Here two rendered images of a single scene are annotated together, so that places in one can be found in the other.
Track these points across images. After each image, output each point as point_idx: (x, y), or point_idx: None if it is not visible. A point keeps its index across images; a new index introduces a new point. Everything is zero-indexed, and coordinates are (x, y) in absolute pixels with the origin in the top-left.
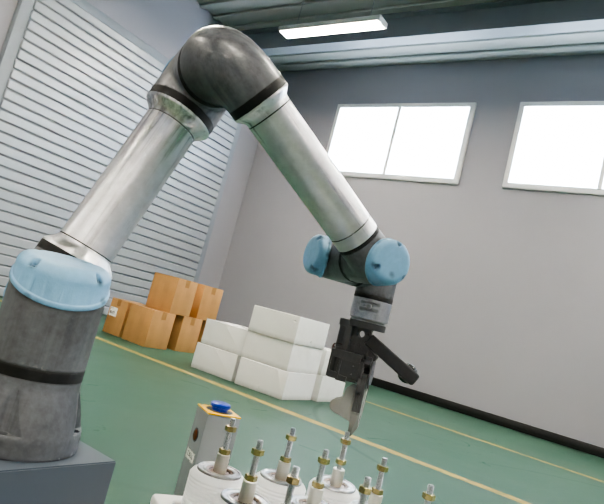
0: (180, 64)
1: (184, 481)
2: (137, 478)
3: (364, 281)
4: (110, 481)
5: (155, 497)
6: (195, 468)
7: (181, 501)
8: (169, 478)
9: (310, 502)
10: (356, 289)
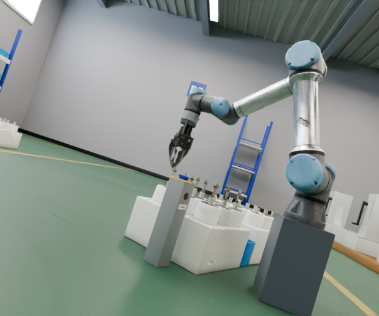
0: (323, 76)
1: (179, 219)
2: (20, 271)
3: (226, 122)
4: (54, 284)
5: (213, 227)
6: (217, 207)
7: (211, 222)
8: None
9: (203, 197)
10: (198, 111)
